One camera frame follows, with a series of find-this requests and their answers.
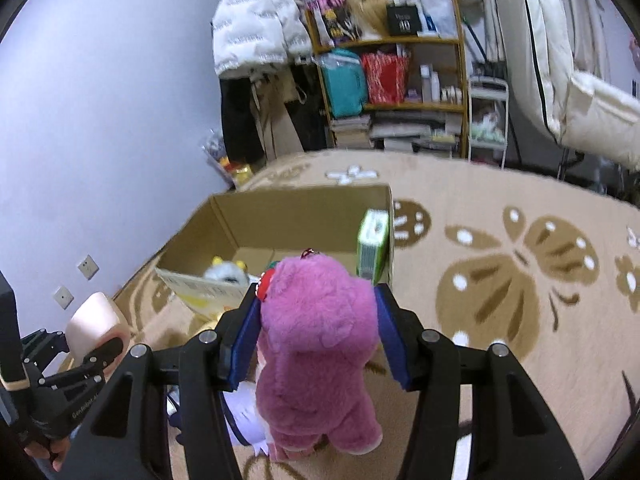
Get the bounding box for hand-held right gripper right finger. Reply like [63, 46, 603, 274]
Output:
[372, 283, 586, 480]

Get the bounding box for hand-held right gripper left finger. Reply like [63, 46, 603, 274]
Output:
[75, 284, 264, 480]

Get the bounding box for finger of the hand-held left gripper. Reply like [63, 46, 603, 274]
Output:
[20, 329, 71, 361]
[37, 337, 126, 392]

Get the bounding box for pale pink roll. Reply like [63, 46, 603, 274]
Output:
[65, 291, 131, 362]

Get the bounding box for pink plush bear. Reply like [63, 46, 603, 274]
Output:
[255, 252, 385, 462]

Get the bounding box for brown cardboard box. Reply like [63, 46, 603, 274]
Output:
[155, 184, 396, 322]

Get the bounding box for person's left hand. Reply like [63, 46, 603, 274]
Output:
[24, 435, 72, 472]

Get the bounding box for yellow and white booklet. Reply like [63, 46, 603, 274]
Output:
[155, 266, 252, 322]

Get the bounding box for white plush toy yellow ears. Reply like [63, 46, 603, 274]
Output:
[202, 256, 251, 287]

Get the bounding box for white and purple plush toy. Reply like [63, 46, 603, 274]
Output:
[220, 379, 282, 457]

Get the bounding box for green carton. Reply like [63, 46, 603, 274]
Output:
[356, 209, 390, 284]

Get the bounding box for beige flower patterned rug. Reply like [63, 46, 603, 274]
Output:
[112, 149, 640, 480]

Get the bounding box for clear bag of snacks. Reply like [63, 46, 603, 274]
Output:
[202, 130, 257, 189]

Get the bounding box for stack of books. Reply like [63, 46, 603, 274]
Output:
[327, 111, 464, 155]

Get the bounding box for black coat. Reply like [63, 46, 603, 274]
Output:
[220, 76, 267, 167]

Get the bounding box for beige coat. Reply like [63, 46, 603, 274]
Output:
[250, 76, 307, 162]

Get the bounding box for white trolley cart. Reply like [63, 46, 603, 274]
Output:
[467, 75, 510, 167]

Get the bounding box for white bottles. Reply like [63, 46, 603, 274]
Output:
[419, 64, 442, 104]

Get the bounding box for teal bag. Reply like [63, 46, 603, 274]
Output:
[320, 50, 369, 119]

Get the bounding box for red patterned bag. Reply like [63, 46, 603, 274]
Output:
[361, 52, 410, 106]

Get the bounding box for wooden shelf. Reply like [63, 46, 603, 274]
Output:
[305, 0, 472, 161]

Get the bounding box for short white puffer jacket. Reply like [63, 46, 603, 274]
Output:
[212, 0, 314, 81]

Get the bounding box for black box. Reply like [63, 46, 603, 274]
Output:
[385, 4, 422, 37]

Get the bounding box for long white puffer coat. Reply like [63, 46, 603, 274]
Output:
[490, 0, 640, 172]

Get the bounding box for blond fluffy toy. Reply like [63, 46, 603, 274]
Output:
[347, 0, 391, 39]

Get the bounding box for colourful magazine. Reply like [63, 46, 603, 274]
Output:
[307, 0, 362, 49]

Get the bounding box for white paper bag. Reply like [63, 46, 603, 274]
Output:
[417, 0, 459, 37]

